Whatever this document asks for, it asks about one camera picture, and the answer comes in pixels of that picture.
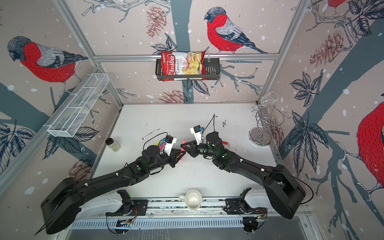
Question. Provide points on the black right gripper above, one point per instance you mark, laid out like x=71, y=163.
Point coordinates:
x=193, y=149

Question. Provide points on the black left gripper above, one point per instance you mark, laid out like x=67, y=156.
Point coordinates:
x=173, y=158

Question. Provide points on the red highlighter pen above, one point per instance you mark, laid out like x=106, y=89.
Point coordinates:
x=182, y=150

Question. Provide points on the white marker pen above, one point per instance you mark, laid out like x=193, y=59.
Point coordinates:
x=150, y=134

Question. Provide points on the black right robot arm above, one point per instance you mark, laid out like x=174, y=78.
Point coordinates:
x=283, y=189

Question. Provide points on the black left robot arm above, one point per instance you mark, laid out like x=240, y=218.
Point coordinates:
x=62, y=205

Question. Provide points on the blue highlighter pen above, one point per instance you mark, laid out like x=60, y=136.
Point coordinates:
x=162, y=146

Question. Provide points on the white ceramic cup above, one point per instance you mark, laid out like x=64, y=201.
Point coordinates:
x=193, y=199

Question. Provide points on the small glass spice jar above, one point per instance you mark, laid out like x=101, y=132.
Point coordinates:
x=112, y=144

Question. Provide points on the red cassava chips bag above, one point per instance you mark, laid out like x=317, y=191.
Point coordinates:
x=182, y=63

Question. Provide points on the chrome glass holder stand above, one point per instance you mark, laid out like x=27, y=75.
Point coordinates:
x=268, y=120

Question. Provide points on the clear wine glass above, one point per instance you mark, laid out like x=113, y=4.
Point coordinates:
x=268, y=100

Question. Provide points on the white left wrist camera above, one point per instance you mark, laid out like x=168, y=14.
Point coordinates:
x=169, y=142

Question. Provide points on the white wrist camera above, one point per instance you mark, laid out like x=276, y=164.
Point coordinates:
x=169, y=142
x=197, y=131

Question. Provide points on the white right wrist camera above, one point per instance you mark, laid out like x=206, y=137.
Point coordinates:
x=197, y=131

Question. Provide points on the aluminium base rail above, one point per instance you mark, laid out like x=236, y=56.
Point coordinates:
x=158, y=214

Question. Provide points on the black wire wall basket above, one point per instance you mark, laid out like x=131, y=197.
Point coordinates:
x=212, y=67

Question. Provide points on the white mesh wall shelf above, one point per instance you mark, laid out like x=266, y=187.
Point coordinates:
x=71, y=118

